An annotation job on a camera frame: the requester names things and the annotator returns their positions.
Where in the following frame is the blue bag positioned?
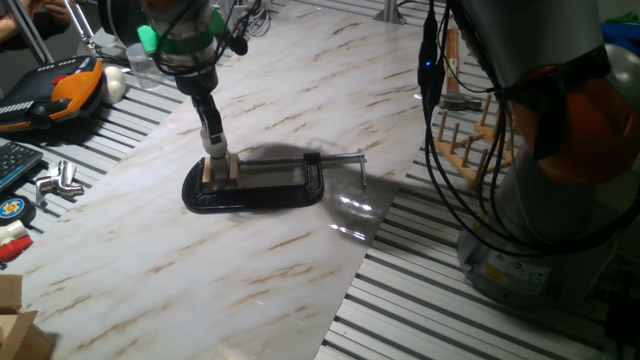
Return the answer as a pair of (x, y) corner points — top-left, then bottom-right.
(598, 21), (640, 57)

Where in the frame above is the white egg-shaped object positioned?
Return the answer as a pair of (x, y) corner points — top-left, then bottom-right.
(102, 64), (128, 106)

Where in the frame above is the black iron C-clamp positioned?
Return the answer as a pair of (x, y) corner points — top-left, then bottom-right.
(181, 149), (369, 215)

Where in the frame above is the black keyboard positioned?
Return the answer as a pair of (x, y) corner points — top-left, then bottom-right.
(0, 141), (45, 194)

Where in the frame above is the silver metal pipe fitting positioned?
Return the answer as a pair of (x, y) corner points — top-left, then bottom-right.
(34, 159), (86, 207)

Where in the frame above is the white light bulb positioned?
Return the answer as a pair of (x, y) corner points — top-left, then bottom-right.
(201, 130), (231, 161)

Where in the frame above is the black cable bundle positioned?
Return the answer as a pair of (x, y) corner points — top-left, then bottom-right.
(416, 0), (640, 259)

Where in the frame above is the dark sleeved forearm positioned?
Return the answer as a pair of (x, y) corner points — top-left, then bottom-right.
(0, 13), (71, 54)

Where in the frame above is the wooden handle hammer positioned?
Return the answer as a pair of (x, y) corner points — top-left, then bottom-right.
(439, 28), (484, 113)

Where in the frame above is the person hand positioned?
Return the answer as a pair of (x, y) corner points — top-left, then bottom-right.
(0, 10), (24, 44)
(40, 0), (74, 26)

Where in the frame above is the black blue tape measure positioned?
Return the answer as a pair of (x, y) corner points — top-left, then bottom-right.
(0, 194), (38, 228)

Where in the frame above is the marble pattern mat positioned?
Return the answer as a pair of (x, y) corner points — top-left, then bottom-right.
(7, 0), (452, 360)

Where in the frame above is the wooden peg rack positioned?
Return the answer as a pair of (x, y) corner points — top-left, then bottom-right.
(431, 92), (516, 189)

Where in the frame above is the clear jar white lid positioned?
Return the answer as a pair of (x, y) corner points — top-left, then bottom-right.
(125, 42), (164, 91)

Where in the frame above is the open cardboard box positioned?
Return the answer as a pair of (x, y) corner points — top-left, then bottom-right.
(0, 273), (57, 360)

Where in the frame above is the orange black teach pendant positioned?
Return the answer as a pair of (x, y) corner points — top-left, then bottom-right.
(0, 55), (107, 133)

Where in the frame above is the aluminium profile post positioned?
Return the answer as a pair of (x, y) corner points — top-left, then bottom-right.
(3, 0), (54, 66)
(373, 0), (408, 26)

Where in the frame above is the black round device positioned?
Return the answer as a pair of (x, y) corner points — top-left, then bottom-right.
(96, 0), (149, 49)

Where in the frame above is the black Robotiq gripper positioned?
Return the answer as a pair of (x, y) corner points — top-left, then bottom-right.
(172, 60), (227, 147)

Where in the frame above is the thin metal rod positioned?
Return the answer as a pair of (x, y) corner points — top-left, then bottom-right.
(64, 0), (102, 57)

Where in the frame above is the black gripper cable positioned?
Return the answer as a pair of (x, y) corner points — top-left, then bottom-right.
(149, 0), (265, 77)

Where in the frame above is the white red pipe valve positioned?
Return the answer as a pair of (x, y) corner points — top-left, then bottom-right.
(0, 219), (35, 264)

